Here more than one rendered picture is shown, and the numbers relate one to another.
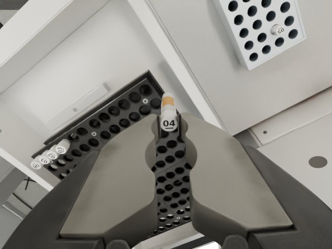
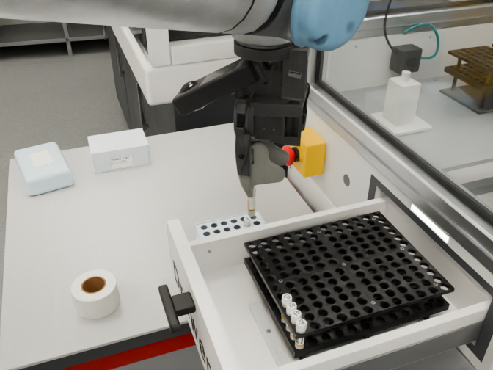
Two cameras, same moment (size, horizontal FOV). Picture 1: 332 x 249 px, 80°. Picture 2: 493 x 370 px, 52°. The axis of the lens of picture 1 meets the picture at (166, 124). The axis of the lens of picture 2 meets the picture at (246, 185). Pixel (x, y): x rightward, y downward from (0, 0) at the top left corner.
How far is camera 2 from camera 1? 0.65 m
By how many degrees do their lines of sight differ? 67
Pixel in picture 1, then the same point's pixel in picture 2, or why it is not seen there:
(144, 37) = (222, 274)
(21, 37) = (194, 266)
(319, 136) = (336, 190)
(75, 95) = (256, 335)
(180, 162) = (322, 237)
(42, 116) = not seen: outside the picture
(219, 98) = not seen: hidden behind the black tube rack
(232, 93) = not seen: hidden behind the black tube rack
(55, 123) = (281, 354)
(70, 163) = (310, 307)
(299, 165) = (352, 190)
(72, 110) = (269, 334)
